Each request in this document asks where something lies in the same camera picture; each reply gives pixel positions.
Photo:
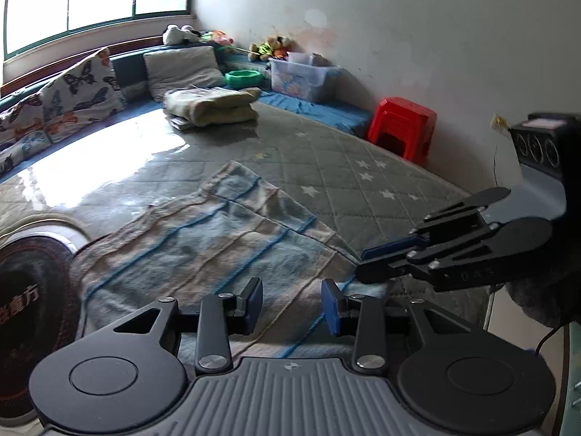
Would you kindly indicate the blue upholstered bench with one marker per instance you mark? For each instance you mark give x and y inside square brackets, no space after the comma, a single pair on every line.
[317,111]

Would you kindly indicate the small orange toy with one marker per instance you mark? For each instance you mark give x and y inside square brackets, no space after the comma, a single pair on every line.
[280,54]

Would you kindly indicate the green plastic basin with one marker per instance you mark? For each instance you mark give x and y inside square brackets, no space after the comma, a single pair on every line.
[243,78]

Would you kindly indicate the grey pillow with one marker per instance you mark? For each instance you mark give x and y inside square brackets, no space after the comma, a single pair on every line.
[181,72]

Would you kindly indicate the blue striped knit garment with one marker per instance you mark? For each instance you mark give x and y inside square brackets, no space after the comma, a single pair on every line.
[204,245]

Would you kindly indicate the flat butterfly pillow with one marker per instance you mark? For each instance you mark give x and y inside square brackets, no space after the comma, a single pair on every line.
[22,152]

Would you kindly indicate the large upright butterfly pillow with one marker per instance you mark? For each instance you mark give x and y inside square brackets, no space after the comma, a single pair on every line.
[86,86]

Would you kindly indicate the person's right hand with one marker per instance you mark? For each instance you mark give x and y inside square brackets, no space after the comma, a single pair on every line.
[544,295]

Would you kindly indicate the grey quilted star table cover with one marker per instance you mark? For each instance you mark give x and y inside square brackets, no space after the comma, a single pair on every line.
[340,177]

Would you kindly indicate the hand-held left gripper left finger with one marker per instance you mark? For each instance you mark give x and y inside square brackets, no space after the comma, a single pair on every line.
[254,302]

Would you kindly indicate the clear plastic storage box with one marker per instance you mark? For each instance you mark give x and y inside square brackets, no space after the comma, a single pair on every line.
[302,77]

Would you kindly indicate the brown plush bear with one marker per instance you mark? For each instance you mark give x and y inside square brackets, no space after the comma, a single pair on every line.
[279,43]

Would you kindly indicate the long butterfly pillow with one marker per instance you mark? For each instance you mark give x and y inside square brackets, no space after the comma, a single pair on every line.
[20,118]

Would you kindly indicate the round black table hob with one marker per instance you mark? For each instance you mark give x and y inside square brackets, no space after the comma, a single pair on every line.
[27,281]

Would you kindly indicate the thin green stick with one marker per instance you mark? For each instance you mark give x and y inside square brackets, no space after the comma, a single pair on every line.
[236,48]

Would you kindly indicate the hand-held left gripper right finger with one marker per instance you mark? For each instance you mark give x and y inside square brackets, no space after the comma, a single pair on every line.
[330,309]

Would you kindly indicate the yellow green plush toy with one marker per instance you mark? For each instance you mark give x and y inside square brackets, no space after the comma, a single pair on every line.
[259,51]

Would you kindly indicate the black white plush toy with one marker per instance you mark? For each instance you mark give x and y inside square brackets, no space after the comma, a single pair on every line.
[179,35]

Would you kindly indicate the red plastic stool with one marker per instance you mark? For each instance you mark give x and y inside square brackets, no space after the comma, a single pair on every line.
[401,125]

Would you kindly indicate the orange green plush toy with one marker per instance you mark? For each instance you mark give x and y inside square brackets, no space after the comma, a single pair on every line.
[217,38]

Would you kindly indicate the folded yellowish cloth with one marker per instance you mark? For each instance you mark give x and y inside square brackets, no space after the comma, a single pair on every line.
[209,106]

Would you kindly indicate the flat grey device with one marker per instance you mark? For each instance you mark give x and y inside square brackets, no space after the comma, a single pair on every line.
[180,124]

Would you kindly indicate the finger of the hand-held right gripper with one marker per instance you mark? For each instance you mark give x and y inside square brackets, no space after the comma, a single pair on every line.
[390,270]
[395,247]

